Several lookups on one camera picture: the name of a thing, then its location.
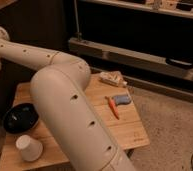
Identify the white paper cup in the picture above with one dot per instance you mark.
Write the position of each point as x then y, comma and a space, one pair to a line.
29, 148

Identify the orange carrot toy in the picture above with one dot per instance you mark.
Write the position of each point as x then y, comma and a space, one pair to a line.
112, 106

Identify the metal vertical pole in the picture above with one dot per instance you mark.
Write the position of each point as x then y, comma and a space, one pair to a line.
78, 32

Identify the blue grey toy object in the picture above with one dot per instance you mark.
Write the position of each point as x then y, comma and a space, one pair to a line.
122, 99

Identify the upper shelf with items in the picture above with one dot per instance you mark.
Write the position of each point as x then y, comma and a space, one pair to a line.
167, 7

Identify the long wooden shelf beam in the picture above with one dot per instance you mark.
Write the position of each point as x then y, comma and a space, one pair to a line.
128, 57

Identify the black ceramic bowl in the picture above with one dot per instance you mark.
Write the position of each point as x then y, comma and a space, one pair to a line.
20, 118

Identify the black handle on beam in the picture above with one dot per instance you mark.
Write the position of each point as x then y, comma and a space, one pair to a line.
181, 65

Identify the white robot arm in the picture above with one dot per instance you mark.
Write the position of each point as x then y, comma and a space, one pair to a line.
57, 92

